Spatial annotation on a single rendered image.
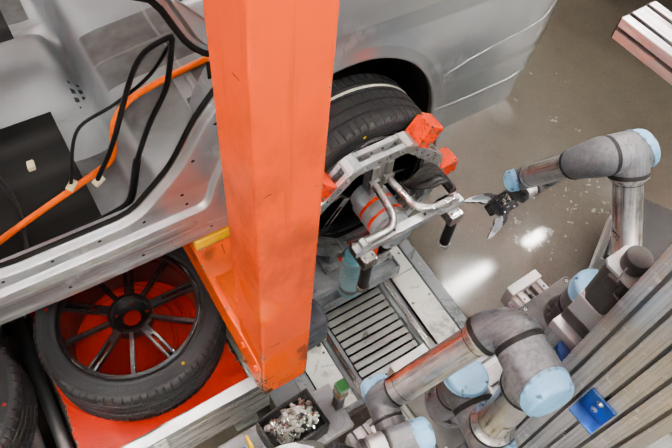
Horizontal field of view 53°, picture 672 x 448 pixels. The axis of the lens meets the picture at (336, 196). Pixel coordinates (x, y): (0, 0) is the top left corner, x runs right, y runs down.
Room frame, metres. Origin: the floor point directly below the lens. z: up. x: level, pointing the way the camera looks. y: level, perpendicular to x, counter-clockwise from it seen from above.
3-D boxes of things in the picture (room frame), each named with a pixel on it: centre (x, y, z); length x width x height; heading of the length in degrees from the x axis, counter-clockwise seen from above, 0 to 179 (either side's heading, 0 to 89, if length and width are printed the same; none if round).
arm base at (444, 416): (0.67, -0.41, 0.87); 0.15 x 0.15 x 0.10
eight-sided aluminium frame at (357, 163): (1.34, -0.12, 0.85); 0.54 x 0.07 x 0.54; 127
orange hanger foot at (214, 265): (1.10, 0.34, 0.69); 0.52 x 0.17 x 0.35; 37
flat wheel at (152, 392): (0.97, 0.68, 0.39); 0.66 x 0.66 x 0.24
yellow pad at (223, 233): (1.24, 0.45, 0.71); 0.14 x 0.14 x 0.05; 37
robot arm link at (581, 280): (1.00, -0.79, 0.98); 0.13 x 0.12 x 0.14; 113
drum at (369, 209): (1.28, -0.16, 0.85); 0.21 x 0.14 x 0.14; 37
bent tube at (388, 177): (1.30, -0.27, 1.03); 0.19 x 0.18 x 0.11; 37
